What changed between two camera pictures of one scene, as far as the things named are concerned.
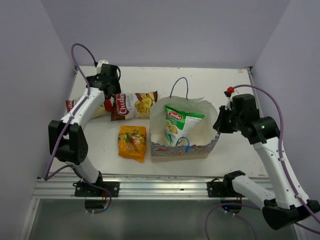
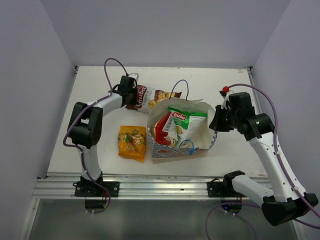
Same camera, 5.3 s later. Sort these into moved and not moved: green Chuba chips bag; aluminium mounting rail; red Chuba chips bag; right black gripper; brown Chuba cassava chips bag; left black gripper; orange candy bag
Moved: left black gripper; brown Chuba cassava chips bag; red Chuba chips bag; green Chuba chips bag
Not moved: orange candy bag; right black gripper; aluminium mounting rail
